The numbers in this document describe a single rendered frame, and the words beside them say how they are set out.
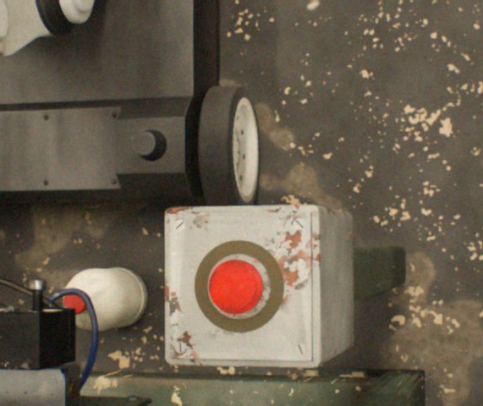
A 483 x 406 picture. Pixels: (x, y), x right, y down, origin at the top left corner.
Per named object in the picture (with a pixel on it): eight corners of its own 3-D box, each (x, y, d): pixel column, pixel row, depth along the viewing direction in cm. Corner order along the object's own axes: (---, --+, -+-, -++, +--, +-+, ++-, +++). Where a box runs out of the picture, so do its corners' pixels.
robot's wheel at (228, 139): (237, 154, 181) (213, 59, 167) (266, 153, 180) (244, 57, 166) (216, 242, 167) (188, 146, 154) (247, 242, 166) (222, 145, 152)
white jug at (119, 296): (150, 266, 180) (105, 269, 160) (150, 326, 179) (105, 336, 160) (94, 266, 182) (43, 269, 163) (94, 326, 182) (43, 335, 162)
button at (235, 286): (266, 259, 80) (260, 259, 78) (267, 313, 80) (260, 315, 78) (215, 259, 81) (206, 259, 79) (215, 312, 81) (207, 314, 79)
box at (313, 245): (354, 211, 96) (318, 204, 79) (355, 347, 96) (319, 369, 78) (224, 214, 99) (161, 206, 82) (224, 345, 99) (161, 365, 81)
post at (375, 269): (405, 246, 169) (321, 245, 97) (405, 285, 169) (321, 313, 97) (367, 247, 171) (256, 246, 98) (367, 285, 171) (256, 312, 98)
